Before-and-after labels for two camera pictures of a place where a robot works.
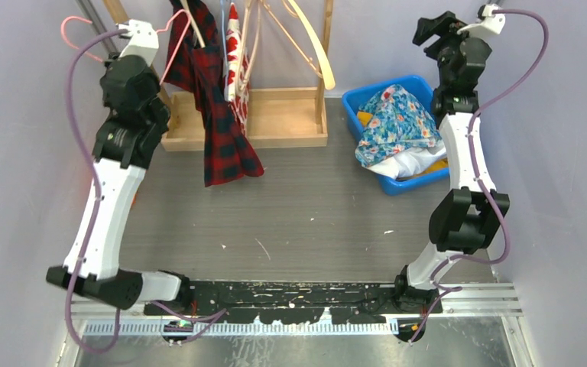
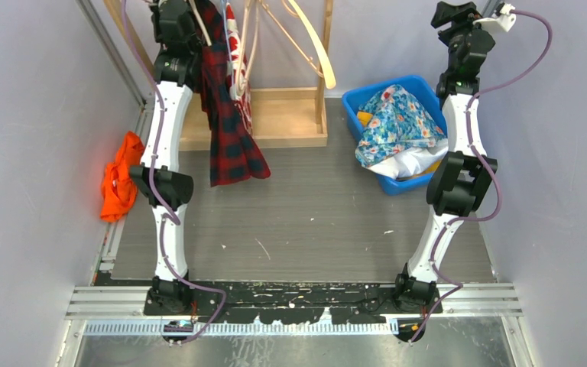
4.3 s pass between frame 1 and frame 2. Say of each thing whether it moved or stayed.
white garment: stayed
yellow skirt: stayed
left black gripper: moved
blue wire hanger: moved
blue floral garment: stayed
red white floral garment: stayed
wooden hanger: stayed
